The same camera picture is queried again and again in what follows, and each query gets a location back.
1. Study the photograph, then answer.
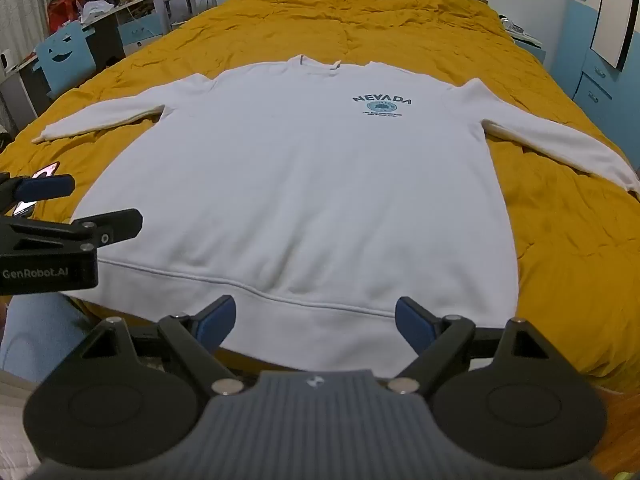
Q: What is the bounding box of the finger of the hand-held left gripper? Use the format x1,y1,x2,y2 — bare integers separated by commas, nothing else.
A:
0,208,144,257
0,172,76,206

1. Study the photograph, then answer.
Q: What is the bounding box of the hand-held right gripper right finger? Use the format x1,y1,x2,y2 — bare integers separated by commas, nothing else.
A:
387,296,556,396

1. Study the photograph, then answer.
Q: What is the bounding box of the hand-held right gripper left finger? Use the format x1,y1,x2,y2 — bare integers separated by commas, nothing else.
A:
80,295,247,396

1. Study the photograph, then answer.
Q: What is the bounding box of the white printed sweatshirt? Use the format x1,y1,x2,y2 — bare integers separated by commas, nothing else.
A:
31,54,640,378

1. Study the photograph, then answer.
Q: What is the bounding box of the smartphone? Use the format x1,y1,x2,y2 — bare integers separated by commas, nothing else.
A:
12,161,62,217

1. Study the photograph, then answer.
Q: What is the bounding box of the person's leg in jeans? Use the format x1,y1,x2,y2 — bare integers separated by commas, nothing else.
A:
0,292,101,386

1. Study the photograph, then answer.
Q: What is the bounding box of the blue chair with smiley face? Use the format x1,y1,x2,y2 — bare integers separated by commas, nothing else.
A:
35,20,98,102

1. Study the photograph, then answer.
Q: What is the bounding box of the beige cloth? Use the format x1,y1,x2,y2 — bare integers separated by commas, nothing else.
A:
0,370,46,466

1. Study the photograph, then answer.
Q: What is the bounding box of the red bag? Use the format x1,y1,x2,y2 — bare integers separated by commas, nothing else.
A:
47,0,84,24

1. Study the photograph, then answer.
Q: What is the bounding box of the grey desk with blue drawers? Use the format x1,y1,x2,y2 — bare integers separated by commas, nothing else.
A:
0,0,170,121

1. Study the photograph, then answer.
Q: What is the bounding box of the white plastic bag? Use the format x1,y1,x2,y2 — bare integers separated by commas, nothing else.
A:
80,0,119,19

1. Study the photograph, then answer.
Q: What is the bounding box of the mustard yellow quilt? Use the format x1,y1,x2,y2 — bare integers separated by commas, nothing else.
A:
0,0,640,393

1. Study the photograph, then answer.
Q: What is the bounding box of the blue nightstand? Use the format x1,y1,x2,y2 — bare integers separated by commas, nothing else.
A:
500,12,549,67

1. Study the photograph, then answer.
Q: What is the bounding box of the blue cabinet with drawers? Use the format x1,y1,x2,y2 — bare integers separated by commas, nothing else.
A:
550,0,640,128

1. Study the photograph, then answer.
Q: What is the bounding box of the small metal object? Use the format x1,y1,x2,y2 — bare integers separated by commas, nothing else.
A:
502,17,536,41

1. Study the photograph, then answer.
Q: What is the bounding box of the white board with black frame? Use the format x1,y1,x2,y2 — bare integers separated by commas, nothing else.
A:
590,0,637,72

